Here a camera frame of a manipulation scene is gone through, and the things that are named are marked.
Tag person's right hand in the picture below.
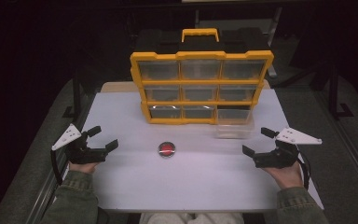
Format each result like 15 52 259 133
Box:
262 161 304 190

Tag person's left hand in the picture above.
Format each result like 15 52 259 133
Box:
69 161 99 175

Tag grey metal post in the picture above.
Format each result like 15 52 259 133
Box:
266 6 284 78

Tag red round tin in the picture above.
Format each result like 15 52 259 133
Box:
158 141 177 159

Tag person's legs light pants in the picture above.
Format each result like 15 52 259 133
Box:
138 212 245 224

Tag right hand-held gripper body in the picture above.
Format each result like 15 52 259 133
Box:
253 126 323 169

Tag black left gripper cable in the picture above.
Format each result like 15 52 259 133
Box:
49 148 64 187

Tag yellow black drawer cabinet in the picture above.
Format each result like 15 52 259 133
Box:
130 27 275 126

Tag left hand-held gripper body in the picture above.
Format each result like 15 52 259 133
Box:
51 123 108 165

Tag set of clear cabinet drawers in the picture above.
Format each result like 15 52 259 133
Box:
137 59 267 119

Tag clear plastic drawer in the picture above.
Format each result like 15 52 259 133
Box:
215 108 256 140

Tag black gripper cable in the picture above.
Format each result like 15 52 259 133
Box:
49 148 64 187
296 148 311 191

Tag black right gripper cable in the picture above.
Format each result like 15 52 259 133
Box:
296 148 311 191

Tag tan wooden board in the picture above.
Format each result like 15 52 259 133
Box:
100 79 271 93

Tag black metal stand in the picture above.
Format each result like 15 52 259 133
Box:
326 60 355 119
62 69 86 119

